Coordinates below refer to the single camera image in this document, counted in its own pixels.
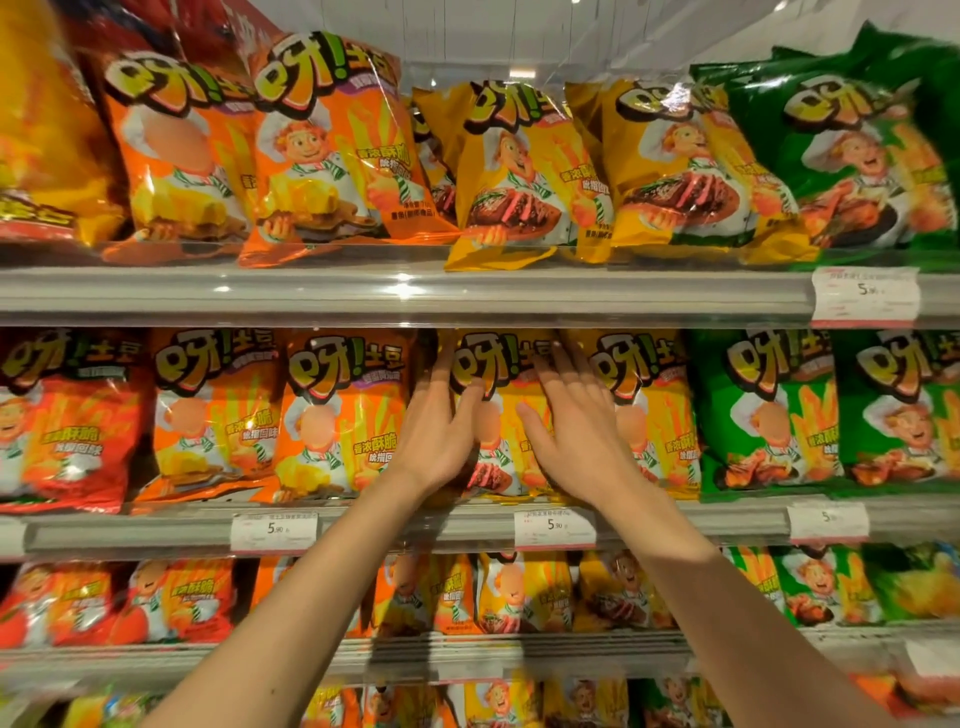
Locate yellow steak snack packet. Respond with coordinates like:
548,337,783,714
434,329,560,504
412,80,616,273
563,78,820,268
562,329,703,500

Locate green chicken snack packet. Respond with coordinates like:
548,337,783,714
686,329,845,502
832,329,960,496

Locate red tomato chip bags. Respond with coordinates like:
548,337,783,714
0,558,238,650

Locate orange chef snack packet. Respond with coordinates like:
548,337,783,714
238,31,460,269
131,328,285,515
251,329,418,505
93,48,260,264

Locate person's right forearm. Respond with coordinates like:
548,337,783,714
596,479,898,728

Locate red hanging sign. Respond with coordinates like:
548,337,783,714
217,0,283,54

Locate person's right hand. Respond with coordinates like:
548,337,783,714
515,343,646,511

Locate red tomato snack packet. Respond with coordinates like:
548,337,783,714
0,328,151,515

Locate person's left hand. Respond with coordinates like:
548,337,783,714
389,344,487,500

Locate person's left forearm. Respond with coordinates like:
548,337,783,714
142,464,440,728

